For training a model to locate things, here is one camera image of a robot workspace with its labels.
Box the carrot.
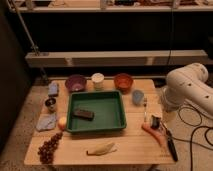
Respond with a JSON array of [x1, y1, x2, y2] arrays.
[[142, 123, 166, 147]]

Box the wooden table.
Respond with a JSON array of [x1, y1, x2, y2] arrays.
[[24, 79, 174, 166]]

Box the grey blue towel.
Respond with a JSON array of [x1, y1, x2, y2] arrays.
[[36, 114, 57, 132]]

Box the metal pole stand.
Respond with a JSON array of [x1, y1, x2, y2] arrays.
[[10, 0, 49, 84]]

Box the banana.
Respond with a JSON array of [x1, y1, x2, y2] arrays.
[[86, 142, 116, 156]]

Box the blue plastic cup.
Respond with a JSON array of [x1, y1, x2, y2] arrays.
[[132, 90, 144, 105]]

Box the purple bowl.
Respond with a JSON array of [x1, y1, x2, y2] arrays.
[[65, 74, 87, 92]]

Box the white cylindrical cup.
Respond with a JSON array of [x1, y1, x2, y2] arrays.
[[91, 73, 104, 90]]

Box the green plastic tray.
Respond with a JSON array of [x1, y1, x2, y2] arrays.
[[66, 91, 127, 134]]

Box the metal fork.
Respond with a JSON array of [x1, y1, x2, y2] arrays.
[[143, 97, 147, 122]]

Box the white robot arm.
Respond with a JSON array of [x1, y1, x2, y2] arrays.
[[161, 63, 213, 115]]

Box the upper white shelf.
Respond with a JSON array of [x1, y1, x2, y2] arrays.
[[6, 0, 213, 12]]

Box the black rectangular block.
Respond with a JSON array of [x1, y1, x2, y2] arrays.
[[73, 109, 94, 120]]

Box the black handled knife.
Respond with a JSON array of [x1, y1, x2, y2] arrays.
[[162, 124, 178, 162]]

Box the white lower shelf beam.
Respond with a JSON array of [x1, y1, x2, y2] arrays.
[[25, 50, 213, 68]]

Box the bunch of red grapes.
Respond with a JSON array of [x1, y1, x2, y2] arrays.
[[37, 132, 63, 164]]

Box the small metal cup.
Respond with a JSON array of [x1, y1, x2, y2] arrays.
[[45, 98, 56, 112]]

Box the black cables on floor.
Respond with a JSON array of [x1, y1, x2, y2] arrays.
[[169, 104, 213, 171]]

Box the red bowl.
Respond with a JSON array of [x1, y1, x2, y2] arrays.
[[114, 73, 133, 94]]

